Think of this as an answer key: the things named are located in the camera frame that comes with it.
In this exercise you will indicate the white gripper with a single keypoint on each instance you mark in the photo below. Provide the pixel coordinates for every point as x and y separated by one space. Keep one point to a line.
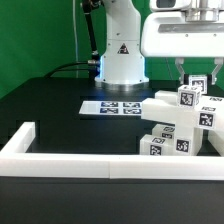
167 34

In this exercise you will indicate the white tagged cube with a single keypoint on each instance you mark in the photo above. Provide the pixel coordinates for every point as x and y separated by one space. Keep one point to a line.
188 96
199 80

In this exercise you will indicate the white chair back frame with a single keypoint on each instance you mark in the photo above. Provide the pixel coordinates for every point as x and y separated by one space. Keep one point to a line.
208 114

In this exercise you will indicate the white chair seat part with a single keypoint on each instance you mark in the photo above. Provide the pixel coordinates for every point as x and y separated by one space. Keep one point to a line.
187 141

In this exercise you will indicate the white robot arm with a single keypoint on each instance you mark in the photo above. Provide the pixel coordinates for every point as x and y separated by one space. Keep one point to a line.
122 64

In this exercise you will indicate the white marker sheet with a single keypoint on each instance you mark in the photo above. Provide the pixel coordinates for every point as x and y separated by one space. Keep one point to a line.
114 108

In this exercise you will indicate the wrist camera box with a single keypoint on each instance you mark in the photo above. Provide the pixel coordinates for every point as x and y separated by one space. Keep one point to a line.
169 5

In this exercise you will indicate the white U-shaped fence frame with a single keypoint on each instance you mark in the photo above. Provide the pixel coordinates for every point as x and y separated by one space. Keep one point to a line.
16 161

